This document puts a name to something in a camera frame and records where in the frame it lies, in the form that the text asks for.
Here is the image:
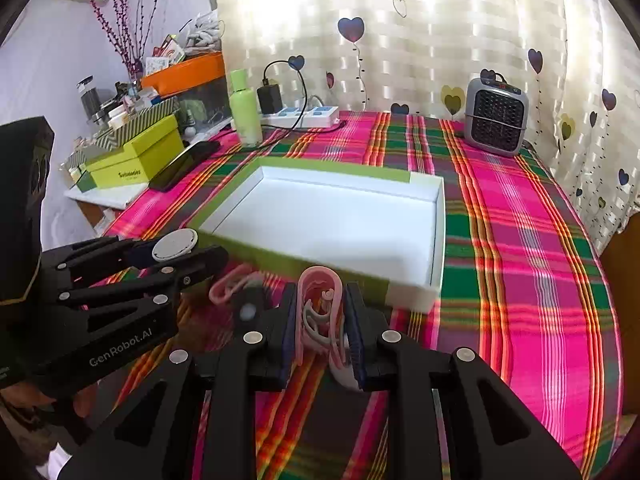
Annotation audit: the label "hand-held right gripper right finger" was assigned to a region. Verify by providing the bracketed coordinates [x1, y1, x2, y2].
[345, 282, 583, 480]

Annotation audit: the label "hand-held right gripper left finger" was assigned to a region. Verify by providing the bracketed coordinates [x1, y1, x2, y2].
[60, 282, 301, 480]

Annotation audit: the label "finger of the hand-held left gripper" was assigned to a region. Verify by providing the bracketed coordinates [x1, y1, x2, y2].
[30, 246, 231, 396]
[42, 237, 166, 288]

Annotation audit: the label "pink hair clip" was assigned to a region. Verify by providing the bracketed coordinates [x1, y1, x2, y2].
[295, 266, 362, 391]
[209, 266, 263, 306]

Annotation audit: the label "small white round jar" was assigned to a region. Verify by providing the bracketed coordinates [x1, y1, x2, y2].
[151, 229, 199, 262]

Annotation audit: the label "green and white box tray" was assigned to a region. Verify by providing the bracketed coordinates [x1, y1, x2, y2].
[186, 156, 446, 313]

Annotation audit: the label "white side table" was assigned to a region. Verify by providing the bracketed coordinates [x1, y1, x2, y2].
[64, 180, 151, 211]

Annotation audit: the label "lime green box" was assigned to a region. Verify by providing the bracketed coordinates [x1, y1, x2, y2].
[85, 115, 187, 190]

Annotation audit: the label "black smartphone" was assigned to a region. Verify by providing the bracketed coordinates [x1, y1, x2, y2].
[148, 140, 221, 192]

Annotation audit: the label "green striped box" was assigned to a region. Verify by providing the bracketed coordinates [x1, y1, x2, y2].
[65, 96, 181, 193]

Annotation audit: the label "glass jar black lid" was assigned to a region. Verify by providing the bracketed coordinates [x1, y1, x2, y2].
[77, 76, 103, 123]

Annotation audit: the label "light green bottle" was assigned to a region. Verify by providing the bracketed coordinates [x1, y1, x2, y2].
[229, 69, 263, 147]

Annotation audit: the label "dark glass tank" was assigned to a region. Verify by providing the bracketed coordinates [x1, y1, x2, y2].
[175, 75, 233, 127]

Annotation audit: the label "pink plaid tablecloth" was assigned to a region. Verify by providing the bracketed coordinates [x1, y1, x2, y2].
[102, 110, 626, 480]

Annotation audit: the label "black charger plug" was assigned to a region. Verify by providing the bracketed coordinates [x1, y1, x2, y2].
[257, 85, 284, 115]

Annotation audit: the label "white power strip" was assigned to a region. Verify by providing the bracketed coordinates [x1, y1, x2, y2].
[260, 105, 341, 129]

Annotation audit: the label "orange box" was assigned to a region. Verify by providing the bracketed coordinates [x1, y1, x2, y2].
[141, 51, 226, 97]

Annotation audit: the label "pink flower branches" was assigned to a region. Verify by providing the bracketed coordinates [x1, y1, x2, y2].
[87, 0, 173, 78]

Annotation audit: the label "white crumpled bag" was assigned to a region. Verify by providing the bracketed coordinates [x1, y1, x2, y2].
[177, 10, 223, 53]

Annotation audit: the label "grey space heater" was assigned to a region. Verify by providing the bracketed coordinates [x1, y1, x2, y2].
[464, 69, 530, 156]

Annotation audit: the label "brown wooden furniture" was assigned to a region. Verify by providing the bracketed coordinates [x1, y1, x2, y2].
[599, 230, 640, 416]

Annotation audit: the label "cream heart print curtain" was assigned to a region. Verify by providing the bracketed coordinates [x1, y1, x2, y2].
[210, 0, 640, 241]

